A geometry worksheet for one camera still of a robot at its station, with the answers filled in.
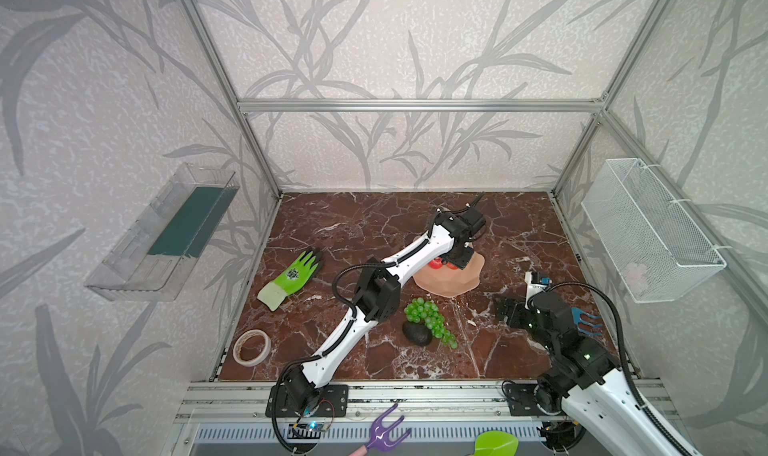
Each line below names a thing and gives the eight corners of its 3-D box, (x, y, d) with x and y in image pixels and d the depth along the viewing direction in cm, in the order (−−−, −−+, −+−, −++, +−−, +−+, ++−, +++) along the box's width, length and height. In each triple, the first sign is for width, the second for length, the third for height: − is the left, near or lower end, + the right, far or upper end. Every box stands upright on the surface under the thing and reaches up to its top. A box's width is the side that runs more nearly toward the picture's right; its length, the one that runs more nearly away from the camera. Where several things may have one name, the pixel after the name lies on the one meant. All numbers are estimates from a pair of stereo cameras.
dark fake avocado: (402, 346, 84) (402, 341, 81) (402, 326, 88) (402, 320, 85) (431, 346, 84) (433, 341, 81) (430, 326, 88) (431, 320, 85)
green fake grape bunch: (402, 318, 89) (402, 312, 85) (414, 299, 93) (414, 292, 89) (455, 349, 83) (457, 344, 80) (464, 327, 87) (467, 322, 84)
